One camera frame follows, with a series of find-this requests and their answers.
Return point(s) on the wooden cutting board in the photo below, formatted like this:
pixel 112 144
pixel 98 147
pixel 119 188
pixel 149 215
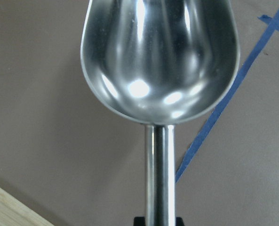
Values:
pixel 15 213

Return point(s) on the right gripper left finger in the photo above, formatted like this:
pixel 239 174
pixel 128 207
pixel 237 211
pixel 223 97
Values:
pixel 139 221

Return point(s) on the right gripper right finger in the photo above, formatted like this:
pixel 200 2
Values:
pixel 179 221

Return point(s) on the stainless steel ice scoop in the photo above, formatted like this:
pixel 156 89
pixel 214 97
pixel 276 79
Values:
pixel 159 63

